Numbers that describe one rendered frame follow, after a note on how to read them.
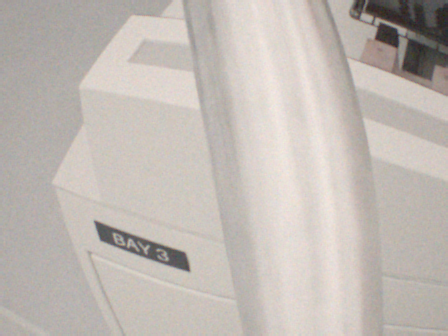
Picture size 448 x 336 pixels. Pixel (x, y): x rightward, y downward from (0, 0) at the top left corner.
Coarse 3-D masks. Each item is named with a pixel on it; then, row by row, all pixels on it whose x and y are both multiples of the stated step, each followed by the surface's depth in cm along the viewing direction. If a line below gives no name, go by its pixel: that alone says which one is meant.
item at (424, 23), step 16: (368, 0) 100; (384, 0) 101; (400, 0) 101; (416, 0) 101; (432, 0) 101; (384, 16) 99; (400, 16) 99; (416, 16) 99; (432, 16) 99; (432, 32) 97
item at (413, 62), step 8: (408, 40) 103; (408, 48) 103; (416, 48) 102; (424, 48) 105; (408, 56) 102; (416, 56) 102; (424, 56) 105; (408, 64) 101; (416, 64) 101; (408, 72) 100; (416, 72) 100
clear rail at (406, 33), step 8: (360, 16) 98; (368, 16) 98; (376, 16) 98; (376, 24) 98; (392, 24) 97; (400, 32) 97; (408, 32) 97; (416, 40) 96; (424, 40) 96; (432, 40) 96; (432, 48) 96; (440, 48) 95
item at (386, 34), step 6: (378, 24) 97; (384, 24) 97; (378, 30) 96; (384, 30) 96; (390, 30) 96; (396, 30) 96; (378, 36) 96; (384, 36) 96; (390, 36) 96; (396, 36) 96; (384, 42) 95; (390, 42) 95; (396, 42) 96
